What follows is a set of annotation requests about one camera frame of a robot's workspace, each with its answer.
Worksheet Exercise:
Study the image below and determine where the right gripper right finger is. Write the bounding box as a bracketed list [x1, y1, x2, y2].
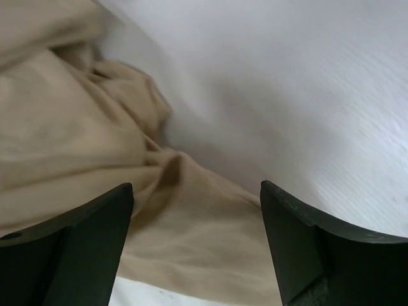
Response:
[260, 180, 407, 305]

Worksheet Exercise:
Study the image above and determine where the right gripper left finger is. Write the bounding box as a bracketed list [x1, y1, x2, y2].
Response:
[1, 183, 133, 305]

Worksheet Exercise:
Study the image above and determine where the beige t shirt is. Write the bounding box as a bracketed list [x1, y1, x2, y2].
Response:
[1, 1, 281, 305]

